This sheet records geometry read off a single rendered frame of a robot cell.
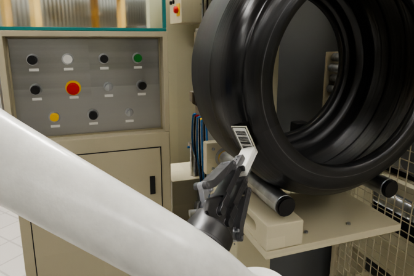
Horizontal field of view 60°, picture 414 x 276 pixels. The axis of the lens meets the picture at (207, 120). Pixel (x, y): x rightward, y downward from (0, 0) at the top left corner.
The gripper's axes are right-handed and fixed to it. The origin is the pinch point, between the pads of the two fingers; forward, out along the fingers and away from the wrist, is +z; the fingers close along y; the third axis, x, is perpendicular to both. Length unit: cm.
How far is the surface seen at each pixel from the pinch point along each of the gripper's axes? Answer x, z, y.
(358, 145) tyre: 9.9, 35.9, 25.6
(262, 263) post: -32, 24, 59
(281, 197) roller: 0.3, 5.1, 13.9
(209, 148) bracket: -26.7, 25.6, 10.9
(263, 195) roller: -5.1, 7.2, 14.7
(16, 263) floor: -186, 18, 53
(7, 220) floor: -236, 48, 46
